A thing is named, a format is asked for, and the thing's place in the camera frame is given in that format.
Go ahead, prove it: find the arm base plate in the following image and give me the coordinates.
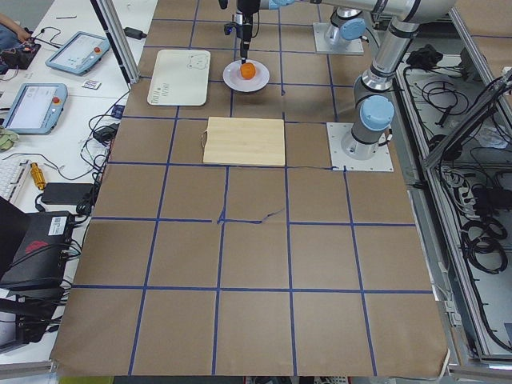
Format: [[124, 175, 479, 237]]
[[313, 22, 364, 56], [326, 122, 394, 172]]

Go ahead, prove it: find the aluminium frame post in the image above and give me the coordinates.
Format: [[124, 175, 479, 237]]
[[90, 0, 140, 85]]

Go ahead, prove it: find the bamboo cutting board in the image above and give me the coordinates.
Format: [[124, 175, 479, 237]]
[[203, 117, 286, 166]]

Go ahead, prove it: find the black laptop computer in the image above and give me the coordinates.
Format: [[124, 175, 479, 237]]
[[1, 198, 74, 352]]

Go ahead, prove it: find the white round plate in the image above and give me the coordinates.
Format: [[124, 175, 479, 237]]
[[222, 59, 270, 93]]

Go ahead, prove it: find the far teach pendant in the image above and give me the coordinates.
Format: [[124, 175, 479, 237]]
[[45, 31, 110, 75]]

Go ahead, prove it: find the gold metal cylinder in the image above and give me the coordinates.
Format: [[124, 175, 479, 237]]
[[30, 162, 46, 190]]

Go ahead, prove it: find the black power adapter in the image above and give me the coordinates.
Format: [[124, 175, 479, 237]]
[[123, 26, 147, 40]]

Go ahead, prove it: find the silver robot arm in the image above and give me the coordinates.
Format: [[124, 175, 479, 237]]
[[224, 0, 366, 63], [328, 0, 455, 146]]

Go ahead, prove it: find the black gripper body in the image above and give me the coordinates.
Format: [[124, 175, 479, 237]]
[[224, 0, 260, 42]]

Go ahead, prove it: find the near teach pendant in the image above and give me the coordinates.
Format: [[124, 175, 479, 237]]
[[3, 82, 68, 135]]

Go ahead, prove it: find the teach pendant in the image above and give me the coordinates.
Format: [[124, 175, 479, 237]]
[[45, 31, 110, 75], [3, 82, 68, 135]]

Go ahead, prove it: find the cream bear-print tray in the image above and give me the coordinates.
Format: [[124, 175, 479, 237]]
[[147, 50, 210, 106]]

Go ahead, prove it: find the orange mandarin fruit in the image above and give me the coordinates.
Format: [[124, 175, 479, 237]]
[[240, 62, 257, 80]]

